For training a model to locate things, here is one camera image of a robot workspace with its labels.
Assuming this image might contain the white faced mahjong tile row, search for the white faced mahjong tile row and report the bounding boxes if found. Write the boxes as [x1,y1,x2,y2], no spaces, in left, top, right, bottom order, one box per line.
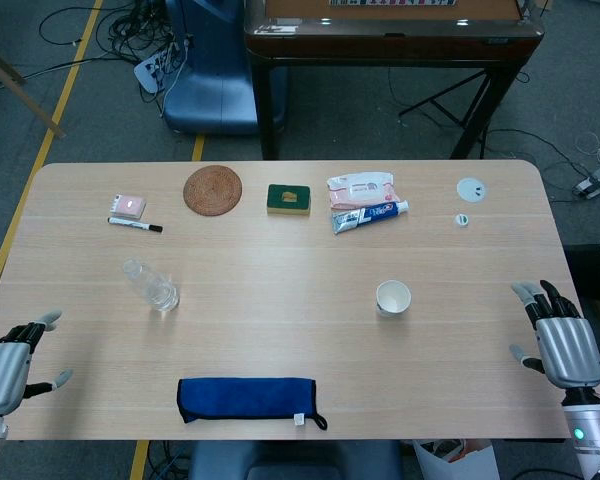
[328,0,456,8]

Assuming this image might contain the dark blue padded seat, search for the dark blue padded seat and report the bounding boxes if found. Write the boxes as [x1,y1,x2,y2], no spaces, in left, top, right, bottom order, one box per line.
[187,439,404,480]

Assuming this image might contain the grey floor power strip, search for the grey floor power strip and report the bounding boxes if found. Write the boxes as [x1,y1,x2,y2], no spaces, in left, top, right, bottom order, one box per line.
[572,167,600,200]

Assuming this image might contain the pink wet wipes pack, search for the pink wet wipes pack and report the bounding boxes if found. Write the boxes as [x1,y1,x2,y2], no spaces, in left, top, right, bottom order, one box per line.
[326,172,398,211]

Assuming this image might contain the round woven rattan coaster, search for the round woven rattan coaster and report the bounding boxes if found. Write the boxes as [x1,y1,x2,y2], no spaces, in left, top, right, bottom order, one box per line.
[182,165,244,217]

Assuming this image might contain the blue microfiber cloth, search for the blue microfiber cloth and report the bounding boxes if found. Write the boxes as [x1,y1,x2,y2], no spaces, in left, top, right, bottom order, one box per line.
[176,376,329,431]

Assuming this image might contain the black white marker pen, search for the black white marker pen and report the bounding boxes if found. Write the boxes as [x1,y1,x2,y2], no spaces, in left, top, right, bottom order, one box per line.
[106,216,164,235]

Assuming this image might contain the pink eraser block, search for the pink eraser block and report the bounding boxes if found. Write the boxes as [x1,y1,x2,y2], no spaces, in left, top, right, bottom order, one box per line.
[109,194,148,220]

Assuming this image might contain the black floor cable tangle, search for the black floor cable tangle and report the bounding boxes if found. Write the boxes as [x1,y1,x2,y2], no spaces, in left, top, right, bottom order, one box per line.
[38,0,181,69]

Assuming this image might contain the blue plastic machine base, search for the blue plastic machine base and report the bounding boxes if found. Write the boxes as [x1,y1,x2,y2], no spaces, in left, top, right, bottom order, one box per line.
[162,0,287,137]

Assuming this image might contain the black box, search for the black box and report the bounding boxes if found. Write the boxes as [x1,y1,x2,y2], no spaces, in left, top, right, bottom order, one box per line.
[562,242,600,301]

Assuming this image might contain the white open box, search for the white open box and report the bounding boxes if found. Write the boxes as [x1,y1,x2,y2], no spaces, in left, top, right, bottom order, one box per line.
[412,438,500,480]

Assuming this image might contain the white paper cup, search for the white paper cup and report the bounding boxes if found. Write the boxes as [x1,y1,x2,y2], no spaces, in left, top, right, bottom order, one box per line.
[375,279,412,320]

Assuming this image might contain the green yellow sponge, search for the green yellow sponge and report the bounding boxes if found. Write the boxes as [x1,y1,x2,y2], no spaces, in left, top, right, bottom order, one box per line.
[266,183,312,218]

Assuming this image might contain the blue white toothpaste tube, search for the blue white toothpaste tube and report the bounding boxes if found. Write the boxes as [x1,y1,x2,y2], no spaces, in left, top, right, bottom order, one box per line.
[331,200,410,236]

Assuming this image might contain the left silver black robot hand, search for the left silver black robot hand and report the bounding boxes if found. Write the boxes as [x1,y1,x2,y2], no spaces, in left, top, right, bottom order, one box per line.
[0,308,75,416]

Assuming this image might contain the clear plastic bottle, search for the clear plastic bottle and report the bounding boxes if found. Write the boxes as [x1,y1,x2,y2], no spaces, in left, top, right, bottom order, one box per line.
[122,257,181,314]

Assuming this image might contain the white power strip with plugs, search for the white power strip with plugs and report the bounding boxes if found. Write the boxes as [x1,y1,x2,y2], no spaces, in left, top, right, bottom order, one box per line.
[132,47,189,95]

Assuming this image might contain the dark brown mahjong table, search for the dark brown mahjong table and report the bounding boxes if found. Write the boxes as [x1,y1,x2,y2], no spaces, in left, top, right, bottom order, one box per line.
[242,0,541,161]

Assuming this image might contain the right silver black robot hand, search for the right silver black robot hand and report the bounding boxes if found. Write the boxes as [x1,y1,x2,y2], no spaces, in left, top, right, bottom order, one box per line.
[508,279,600,391]

